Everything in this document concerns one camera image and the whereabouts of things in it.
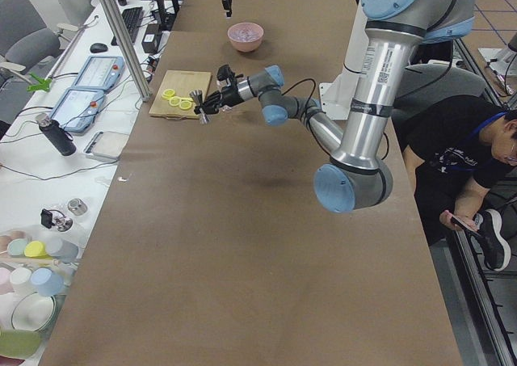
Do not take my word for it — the steel jigger cup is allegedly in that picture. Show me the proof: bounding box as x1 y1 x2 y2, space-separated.
189 90 210 124

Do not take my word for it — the pink bowl of ice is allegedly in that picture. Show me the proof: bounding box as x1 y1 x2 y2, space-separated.
227 22 264 53

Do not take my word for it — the lemon slice bottom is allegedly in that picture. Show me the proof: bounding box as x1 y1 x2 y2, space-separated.
179 100 192 111

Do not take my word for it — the lemon slice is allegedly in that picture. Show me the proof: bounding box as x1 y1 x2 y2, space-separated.
179 100 192 111
161 89 175 99
169 96 182 107

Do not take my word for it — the wooden cutting board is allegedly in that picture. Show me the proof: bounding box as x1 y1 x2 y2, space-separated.
149 70 212 120

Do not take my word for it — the lemon slice middle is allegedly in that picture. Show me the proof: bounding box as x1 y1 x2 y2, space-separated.
169 96 182 107

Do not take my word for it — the lemon slice top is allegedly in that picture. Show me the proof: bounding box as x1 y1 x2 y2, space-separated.
161 89 175 99

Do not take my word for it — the black keyboard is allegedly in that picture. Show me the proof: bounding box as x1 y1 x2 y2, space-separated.
121 6 144 44

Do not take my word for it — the white tray box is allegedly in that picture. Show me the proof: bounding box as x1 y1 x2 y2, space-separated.
84 131 129 162

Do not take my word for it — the blue teach pendant upper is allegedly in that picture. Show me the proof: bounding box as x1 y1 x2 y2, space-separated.
73 55 125 92

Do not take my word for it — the blue teach pendant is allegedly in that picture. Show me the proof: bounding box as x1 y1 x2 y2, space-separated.
73 55 125 92
50 87 105 135

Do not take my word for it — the black computer mouse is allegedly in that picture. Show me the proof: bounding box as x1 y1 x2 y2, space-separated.
90 43 108 53

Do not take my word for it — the blue teach pendant lower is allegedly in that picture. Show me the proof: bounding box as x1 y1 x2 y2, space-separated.
50 87 105 135

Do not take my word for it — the black water bottle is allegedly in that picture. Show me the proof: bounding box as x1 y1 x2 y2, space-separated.
36 113 76 156

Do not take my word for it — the glass oil dispenser bottle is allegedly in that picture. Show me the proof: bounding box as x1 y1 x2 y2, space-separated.
40 208 74 232

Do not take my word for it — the grey office chair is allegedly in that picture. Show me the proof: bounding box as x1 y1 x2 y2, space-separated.
1 0 79 92

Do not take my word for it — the grey plastic cup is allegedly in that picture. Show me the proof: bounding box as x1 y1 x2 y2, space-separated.
45 237 79 263

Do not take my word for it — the yellow plastic cup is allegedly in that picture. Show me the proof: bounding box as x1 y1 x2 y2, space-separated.
23 240 49 259

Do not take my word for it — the person in black shirt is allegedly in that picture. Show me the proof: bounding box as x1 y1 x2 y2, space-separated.
401 95 517 272

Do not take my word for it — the blue plastic cup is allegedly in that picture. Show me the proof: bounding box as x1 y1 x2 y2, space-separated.
30 267 65 297

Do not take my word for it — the pink plastic cup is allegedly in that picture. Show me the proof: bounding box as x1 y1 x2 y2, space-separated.
0 267 14 295

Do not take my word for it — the white bowl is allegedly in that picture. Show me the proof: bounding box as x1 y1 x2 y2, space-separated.
11 293 57 331

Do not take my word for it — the aluminium frame post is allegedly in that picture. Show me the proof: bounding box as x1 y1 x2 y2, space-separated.
99 0 151 102

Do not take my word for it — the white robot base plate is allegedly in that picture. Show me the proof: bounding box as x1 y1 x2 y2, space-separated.
319 82 350 120

